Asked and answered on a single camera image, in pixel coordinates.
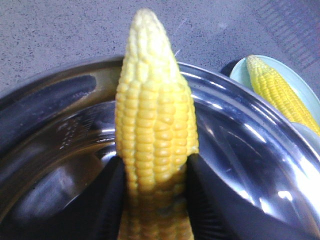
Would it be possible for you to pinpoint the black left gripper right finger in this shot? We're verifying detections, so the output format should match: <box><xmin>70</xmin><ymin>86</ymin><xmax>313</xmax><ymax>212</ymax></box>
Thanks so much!
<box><xmin>186</xmin><ymin>154</ymin><xmax>317</xmax><ymax>240</ymax></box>

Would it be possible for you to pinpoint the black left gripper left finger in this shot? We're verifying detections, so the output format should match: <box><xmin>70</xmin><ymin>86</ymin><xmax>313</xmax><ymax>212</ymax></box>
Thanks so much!
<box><xmin>38</xmin><ymin>156</ymin><xmax>125</xmax><ymax>240</ymax></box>

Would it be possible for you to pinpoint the yellow corn cob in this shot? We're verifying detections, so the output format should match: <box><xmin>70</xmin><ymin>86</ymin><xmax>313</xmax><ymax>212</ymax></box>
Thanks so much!
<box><xmin>246</xmin><ymin>55</ymin><xmax>320</xmax><ymax>135</ymax></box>
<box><xmin>115</xmin><ymin>8</ymin><xmax>199</xmax><ymax>240</ymax></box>

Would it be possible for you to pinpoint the pale green electric cooking pot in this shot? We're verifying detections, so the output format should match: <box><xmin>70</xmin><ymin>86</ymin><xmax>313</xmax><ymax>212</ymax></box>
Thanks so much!
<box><xmin>0</xmin><ymin>59</ymin><xmax>320</xmax><ymax>240</ymax></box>

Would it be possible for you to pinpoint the light green round plate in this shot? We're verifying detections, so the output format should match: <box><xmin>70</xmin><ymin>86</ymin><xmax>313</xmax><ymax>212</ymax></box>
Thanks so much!
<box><xmin>230</xmin><ymin>55</ymin><xmax>320</xmax><ymax>125</ymax></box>

